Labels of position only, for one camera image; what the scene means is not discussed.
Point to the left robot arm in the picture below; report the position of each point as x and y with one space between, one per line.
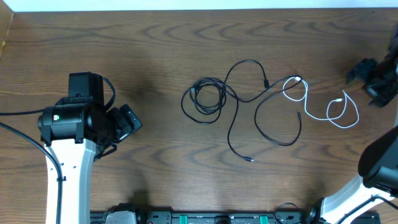
78 131

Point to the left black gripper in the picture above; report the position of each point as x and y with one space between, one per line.
127 127

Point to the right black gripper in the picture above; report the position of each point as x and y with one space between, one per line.
382 96

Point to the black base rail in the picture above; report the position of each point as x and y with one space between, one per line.
127 213

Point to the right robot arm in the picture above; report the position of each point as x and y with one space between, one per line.
376 181

